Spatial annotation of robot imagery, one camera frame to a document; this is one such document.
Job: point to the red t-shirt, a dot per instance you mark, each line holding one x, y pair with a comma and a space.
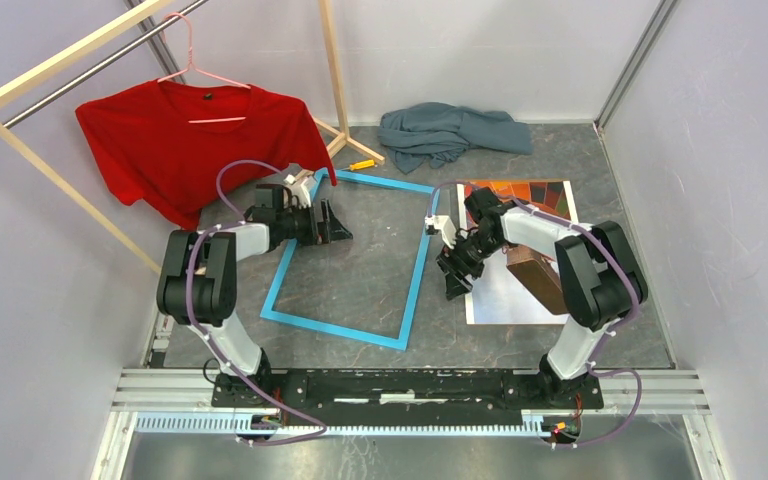
175, 146

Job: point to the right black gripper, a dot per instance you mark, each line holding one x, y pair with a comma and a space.
455, 282

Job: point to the yellow handled screwdriver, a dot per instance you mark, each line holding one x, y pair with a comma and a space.
362, 165

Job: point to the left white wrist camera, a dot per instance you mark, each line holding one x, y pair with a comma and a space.
300, 188

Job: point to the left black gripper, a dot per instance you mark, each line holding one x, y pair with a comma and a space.
322, 233

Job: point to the aluminium corner profile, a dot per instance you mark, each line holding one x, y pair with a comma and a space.
646, 42

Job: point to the blue picture frame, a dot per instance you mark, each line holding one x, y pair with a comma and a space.
400, 342

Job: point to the hot-air balloon photo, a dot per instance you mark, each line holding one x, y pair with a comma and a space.
519, 285

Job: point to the wooden clothes rack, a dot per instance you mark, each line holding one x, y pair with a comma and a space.
274, 44

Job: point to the grey slotted cable duct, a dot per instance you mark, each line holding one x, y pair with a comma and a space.
244, 424

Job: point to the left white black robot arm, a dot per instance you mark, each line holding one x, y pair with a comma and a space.
198, 281

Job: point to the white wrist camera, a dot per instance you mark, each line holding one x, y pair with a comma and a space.
442, 226
300, 188

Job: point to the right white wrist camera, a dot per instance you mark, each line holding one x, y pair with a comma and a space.
442, 226

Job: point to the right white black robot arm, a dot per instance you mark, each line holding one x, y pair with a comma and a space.
601, 284

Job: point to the grey-blue crumpled cloth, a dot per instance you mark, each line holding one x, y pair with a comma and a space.
438, 134

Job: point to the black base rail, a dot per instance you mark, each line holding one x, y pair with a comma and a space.
412, 396

